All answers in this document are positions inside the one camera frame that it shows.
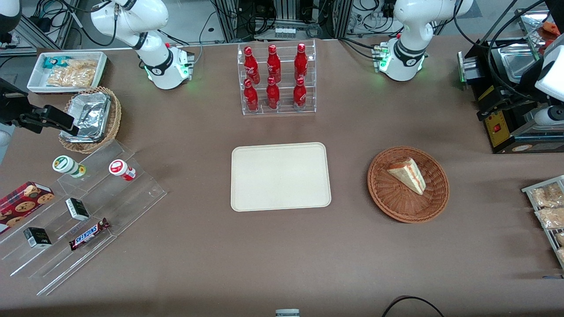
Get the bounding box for small black box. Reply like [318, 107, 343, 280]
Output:
[23, 227, 52, 249]
[65, 198, 91, 222]

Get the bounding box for aluminium equipment rack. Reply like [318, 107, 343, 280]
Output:
[211, 0, 353, 43]

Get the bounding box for clear bag of chips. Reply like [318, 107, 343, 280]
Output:
[46, 59, 99, 88]

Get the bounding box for aluminium foil containers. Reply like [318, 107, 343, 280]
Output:
[60, 92, 112, 144]

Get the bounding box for black floor cable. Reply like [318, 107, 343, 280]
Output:
[381, 295, 445, 317]

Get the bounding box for tan wicker basket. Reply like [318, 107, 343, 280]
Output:
[59, 86, 122, 155]

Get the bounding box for beige plastic tray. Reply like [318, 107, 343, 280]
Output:
[231, 142, 332, 212]

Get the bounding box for red cola bottle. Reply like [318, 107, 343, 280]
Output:
[293, 77, 308, 109]
[267, 44, 282, 83]
[244, 78, 260, 112]
[244, 46, 261, 85]
[266, 77, 281, 110]
[294, 43, 309, 81]

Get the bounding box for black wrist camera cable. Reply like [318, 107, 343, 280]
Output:
[453, 0, 551, 104]

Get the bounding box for clear acrylic stepped stand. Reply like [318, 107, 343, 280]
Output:
[0, 140, 168, 296]

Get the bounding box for white rectangular bin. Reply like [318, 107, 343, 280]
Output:
[27, 52, 108, 95]

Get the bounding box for green lid cup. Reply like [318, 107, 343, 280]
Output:
[52, 155, 87, 179]

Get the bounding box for triangular sandwich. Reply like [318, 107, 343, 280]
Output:
[387, 158, 427, 195]

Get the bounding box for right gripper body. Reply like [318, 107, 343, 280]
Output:
[0, 100, 23, 148]

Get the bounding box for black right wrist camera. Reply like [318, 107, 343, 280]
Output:
[0, 78, 30, 103]

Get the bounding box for red cookie box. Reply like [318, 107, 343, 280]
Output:
[0, 181, 56, 228]

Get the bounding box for brown round wicker basket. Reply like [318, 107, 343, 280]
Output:
[367, 146, 450, 224]

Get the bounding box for Snickers chocolate bar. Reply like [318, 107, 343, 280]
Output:
[69, 218, 111, 252]

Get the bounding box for black food warmer case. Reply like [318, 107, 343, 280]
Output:
[457, 7, 564, 155]

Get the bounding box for clear acrylic bottle rack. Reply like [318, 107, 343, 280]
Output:
[237, 40, 317, 116]

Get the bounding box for steel warmer pan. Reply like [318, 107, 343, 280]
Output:
[498, 43, 545, 84]

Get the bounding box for wire rack tray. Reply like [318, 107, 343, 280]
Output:
[522, 175, 564, 270]

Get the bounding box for teal snack pack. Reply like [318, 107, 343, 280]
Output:
[43, 56, 71, 69]

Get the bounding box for red lid cup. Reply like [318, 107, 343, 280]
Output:
[109, 159, 137, 182]

